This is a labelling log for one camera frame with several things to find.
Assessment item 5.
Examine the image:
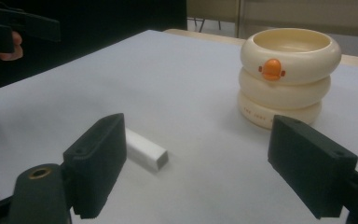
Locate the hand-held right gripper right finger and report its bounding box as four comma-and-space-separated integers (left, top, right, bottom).
267, 114, 358, 220

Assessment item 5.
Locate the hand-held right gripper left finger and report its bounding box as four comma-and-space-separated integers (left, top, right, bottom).
62, 112, 128, 220

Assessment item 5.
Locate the white rectangular block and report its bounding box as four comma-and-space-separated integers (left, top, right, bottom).
124, 127, 170, 173

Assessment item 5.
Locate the cream ringed container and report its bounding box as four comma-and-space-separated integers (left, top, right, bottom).
237, 27, 343, 131

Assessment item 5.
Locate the metal stand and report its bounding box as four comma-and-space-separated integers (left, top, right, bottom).
186, 17, 222, 34

